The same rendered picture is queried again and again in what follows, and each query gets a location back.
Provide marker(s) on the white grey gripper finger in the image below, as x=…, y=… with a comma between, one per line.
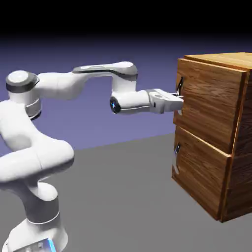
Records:
x=177, y=95

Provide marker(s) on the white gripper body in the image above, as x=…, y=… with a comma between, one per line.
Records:
x=173, y=103

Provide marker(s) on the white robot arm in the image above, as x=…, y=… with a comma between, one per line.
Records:
x=59, y=84

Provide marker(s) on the wooden cabinet door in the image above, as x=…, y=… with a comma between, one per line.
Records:
x=210, y=102
x=202, y=177

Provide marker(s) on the wooden cabinet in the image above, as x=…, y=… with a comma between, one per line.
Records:
x=244, y=177

